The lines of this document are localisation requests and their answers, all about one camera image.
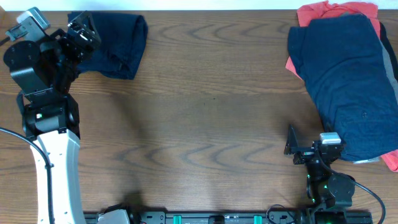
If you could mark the navy blue shorts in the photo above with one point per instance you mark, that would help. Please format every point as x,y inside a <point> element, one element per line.
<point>123,41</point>
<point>312,51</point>

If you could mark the red garment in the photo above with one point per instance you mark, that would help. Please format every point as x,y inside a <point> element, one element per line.
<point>324,9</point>

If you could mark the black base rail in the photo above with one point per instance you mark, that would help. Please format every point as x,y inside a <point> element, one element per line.
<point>277,216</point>

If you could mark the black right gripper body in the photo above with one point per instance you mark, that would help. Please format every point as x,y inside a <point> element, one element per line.
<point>304,157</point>

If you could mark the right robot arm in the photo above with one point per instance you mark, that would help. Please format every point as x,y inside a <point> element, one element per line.
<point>330,193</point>

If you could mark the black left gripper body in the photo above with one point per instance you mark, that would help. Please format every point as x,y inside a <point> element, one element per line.
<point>83,34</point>

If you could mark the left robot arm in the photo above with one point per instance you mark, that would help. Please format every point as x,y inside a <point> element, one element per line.
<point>44,66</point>

